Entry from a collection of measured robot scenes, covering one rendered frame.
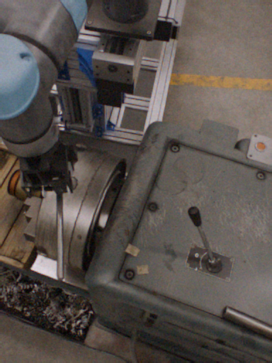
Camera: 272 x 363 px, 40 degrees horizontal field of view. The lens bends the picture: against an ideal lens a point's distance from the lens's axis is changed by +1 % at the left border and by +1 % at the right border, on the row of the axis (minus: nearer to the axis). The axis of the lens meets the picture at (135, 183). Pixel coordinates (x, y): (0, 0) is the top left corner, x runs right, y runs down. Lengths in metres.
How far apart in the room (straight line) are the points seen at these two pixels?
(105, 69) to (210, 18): 2.04
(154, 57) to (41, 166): 2.09
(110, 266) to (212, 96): 2.05
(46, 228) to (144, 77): 1.70
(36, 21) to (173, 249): 0.51
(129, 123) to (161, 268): 1.53
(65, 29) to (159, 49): 2.15
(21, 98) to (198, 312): 0.53
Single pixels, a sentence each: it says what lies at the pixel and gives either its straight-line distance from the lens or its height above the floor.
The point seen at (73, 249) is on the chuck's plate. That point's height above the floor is 1.16.
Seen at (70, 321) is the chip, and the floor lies 0.55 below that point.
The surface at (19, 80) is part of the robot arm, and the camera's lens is 0.40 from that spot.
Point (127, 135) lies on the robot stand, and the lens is 2.13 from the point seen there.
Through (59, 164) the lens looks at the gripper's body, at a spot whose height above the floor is 1.50.
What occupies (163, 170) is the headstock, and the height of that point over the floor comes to 1.25.
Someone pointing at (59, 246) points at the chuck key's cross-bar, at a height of 1.39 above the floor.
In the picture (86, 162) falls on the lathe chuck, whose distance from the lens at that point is 0.89.
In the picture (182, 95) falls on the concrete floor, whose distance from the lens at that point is 2.64.
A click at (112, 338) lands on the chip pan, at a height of 0.54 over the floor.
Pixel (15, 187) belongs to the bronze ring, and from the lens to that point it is 1.03.
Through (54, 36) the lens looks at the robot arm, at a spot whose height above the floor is 1.69.
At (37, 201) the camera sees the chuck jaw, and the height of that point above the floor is 1.11.
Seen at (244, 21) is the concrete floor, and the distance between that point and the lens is 3.28.
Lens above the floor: 2.00
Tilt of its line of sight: 63 degrees down
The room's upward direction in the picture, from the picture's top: 5 degrees clockwise
